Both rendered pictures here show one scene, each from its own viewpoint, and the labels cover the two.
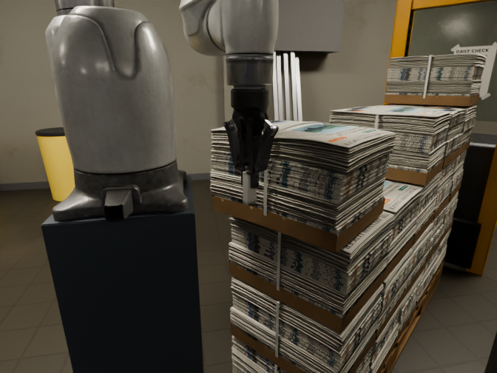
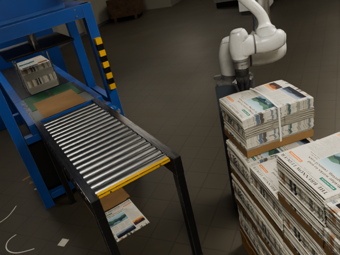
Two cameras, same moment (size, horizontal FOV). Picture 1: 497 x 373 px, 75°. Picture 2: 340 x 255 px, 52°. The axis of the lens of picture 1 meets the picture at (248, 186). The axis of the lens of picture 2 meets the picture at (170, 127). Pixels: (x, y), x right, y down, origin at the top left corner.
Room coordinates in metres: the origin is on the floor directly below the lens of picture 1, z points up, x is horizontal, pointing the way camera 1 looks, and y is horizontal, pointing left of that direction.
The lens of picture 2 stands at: (1.48, -1.67, 1.86)
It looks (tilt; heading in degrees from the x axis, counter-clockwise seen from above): 28 degrees down; 130
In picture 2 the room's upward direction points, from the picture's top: 13 degrees counter-clockwise
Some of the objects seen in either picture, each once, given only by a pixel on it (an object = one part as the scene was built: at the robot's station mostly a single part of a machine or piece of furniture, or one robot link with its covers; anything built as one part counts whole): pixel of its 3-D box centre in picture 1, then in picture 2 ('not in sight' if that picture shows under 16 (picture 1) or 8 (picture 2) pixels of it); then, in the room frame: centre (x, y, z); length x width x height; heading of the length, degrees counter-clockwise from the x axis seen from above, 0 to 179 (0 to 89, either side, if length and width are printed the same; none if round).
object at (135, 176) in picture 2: not in sight; (134, 176); (0.30, -0.66, 0.81); 0.43 x 0.03 x 0.02; 66
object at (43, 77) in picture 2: not in sight; (36, 74); (-1.75, 0.26, 0.93); 0.38 x 0.30 x 0.26; 156
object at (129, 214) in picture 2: not in sight; (123, 218); (-0.33, -0.36, 0.00); 0.37 x 0.28 x 0.01; 156
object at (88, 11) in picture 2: not in sight; (111, 91); (-0.78, 0.31, 0.78); 0.09 x 0.09 x 1.55; 66
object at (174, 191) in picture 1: (127, 181); (230, 76); (0.48, 0.19, 1.03); 0.22 x 0.18 x 0.06; 11
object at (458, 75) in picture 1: (417, 180); not in sight; (1.73, -0.94, 0.65); 0.39 x 0.30 x 1.29; 49
